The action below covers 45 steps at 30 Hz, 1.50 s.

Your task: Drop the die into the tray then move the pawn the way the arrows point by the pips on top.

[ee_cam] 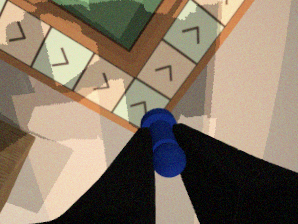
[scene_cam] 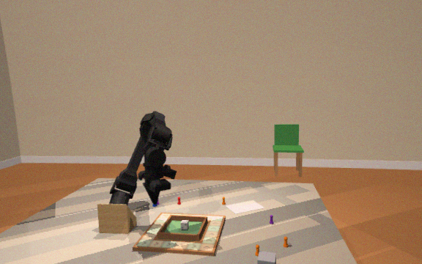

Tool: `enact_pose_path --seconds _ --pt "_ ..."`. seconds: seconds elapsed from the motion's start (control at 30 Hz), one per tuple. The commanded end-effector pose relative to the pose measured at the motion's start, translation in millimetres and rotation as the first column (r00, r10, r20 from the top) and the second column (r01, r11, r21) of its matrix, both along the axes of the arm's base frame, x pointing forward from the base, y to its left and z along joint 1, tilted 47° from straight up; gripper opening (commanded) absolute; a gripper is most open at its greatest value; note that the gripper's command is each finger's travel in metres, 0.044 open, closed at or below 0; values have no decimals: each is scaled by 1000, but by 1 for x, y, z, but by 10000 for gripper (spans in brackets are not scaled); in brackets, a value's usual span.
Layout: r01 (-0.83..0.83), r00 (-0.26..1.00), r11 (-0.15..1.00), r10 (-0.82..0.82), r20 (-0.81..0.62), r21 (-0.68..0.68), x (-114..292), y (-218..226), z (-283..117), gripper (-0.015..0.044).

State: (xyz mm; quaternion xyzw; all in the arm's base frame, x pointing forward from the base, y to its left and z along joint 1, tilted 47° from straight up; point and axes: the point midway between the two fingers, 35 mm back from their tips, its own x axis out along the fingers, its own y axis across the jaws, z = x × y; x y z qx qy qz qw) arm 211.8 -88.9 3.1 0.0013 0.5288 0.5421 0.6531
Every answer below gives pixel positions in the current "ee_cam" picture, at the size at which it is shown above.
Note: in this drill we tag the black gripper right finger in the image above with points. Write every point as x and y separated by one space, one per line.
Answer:
229 186

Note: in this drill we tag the blue game pawn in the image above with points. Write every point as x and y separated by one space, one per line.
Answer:
168 159

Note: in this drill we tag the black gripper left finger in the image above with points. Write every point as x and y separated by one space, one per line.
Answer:
125 192

